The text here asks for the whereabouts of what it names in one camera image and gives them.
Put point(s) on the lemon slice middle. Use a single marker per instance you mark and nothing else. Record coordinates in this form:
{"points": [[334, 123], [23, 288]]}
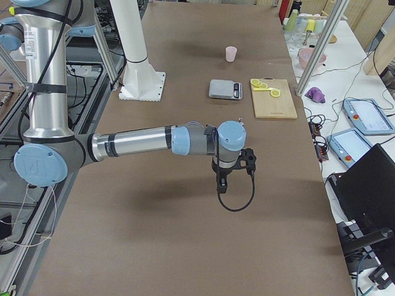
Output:
{"points": [[262, 86]]}

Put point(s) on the yellow lid cup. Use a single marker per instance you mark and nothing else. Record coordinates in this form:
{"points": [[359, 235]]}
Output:
{"points": [[310, 25]]}

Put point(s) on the blue teach pendant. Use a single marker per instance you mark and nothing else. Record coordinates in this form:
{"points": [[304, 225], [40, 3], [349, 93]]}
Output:
{"points": [[367, 117], [349, 145]]}

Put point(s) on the bamboo cutting board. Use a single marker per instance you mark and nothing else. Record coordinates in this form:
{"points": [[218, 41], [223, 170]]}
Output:
{"points": [[266, 106]]}

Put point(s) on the blue teach pendant far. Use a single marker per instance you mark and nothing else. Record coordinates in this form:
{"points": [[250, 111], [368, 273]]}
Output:
{"points": [[367, 117]]}

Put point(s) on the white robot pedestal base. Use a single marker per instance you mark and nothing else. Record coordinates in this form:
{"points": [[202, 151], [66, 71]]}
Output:
{"points": [[140, 80]]}

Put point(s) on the lemon slice near handle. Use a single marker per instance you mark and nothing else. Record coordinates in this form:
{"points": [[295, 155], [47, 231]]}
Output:
{"points": [[275, 93]]}

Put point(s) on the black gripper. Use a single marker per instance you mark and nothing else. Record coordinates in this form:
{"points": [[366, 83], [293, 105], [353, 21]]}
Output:
{"points": [[224, 173]]}

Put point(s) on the aluminium frame post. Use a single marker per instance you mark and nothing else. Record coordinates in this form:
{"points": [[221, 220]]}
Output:
{"points": [[328, 30]]}

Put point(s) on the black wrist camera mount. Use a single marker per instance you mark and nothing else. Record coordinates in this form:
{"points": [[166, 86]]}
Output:
{"points": [[247, 160]]}

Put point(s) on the silver digital kitchen scale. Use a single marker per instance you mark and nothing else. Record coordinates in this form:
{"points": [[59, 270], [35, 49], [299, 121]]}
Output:
{"points": [[225, 89]]}

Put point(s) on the purple cloth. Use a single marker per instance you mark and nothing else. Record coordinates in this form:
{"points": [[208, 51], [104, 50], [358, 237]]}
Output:
{"points": [[316, 95]]}

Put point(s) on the black monitor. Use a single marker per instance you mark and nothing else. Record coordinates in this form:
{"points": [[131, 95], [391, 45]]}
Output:
{"points": [[366, 190]]}

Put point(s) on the blue teach pendant near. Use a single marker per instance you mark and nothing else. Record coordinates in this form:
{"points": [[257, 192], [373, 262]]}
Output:
{"points": [[349, 145]]}

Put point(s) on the yellow plastic knife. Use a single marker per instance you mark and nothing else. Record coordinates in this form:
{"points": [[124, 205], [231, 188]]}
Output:
{"points": [[262, 89]]}

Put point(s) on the green plastic cup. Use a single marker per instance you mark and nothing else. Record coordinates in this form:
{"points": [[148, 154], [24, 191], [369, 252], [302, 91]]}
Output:
{"points": [[291, 23]]}

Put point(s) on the lemon slice far end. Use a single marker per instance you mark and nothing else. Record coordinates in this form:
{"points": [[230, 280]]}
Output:
{"points": [[255, 82]]}

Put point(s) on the black power strip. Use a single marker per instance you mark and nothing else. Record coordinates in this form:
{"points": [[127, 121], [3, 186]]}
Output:
{"points": [[319, 142]]}

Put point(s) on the pink bowl with ice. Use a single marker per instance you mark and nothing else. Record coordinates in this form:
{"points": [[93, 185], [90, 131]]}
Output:
{"points": [[304, 56]]}

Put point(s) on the pink plastic cup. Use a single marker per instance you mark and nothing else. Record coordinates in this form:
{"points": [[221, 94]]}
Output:
{"points": [[230, 53]]}

